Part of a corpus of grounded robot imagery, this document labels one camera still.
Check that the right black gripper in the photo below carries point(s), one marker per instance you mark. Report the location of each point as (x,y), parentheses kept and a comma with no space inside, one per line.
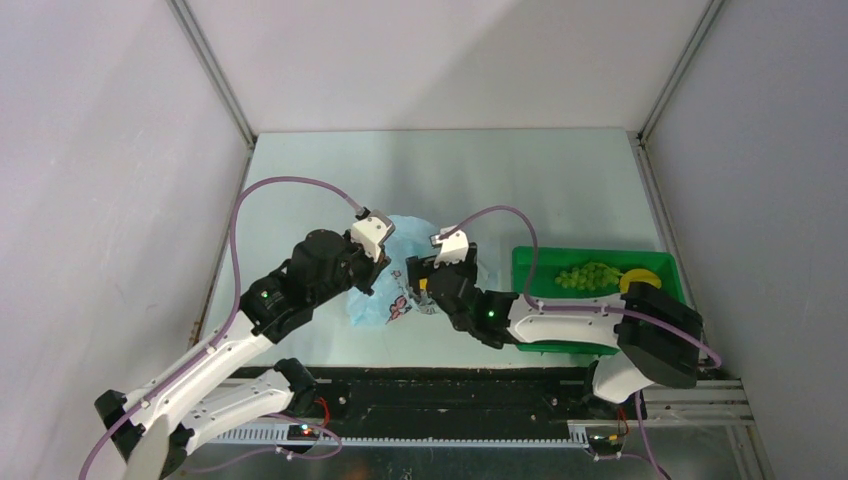
(419,269)

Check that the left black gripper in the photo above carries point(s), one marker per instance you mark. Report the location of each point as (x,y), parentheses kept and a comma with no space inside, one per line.
(372,269)

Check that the light blue plastic bag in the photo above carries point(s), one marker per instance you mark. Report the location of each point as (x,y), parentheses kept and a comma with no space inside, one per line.
(391,297)

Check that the green fake grapes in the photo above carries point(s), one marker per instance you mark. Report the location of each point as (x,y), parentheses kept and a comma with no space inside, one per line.
(589,277)

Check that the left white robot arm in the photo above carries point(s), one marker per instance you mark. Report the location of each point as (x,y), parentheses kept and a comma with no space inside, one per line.
(179,400)

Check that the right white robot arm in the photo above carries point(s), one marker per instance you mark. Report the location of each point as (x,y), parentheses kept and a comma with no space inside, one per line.
(653,337)

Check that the green plastic tray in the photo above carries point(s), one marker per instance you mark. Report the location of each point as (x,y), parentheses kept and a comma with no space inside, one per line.
(551,261)

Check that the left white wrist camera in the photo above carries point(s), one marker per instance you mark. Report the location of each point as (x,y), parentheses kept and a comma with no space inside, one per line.
(370,231)

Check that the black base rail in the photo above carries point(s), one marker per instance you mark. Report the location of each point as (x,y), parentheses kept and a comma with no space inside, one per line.
(455,404)

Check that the right aluminium frame post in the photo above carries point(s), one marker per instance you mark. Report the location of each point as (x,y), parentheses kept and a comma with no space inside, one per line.
(681,66)

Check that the aluminium frame post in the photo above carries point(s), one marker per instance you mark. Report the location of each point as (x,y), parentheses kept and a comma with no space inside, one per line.
(192,29)
(681,66)

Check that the left aluminium frame post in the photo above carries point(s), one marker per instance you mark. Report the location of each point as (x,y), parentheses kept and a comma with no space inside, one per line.
(192,29)

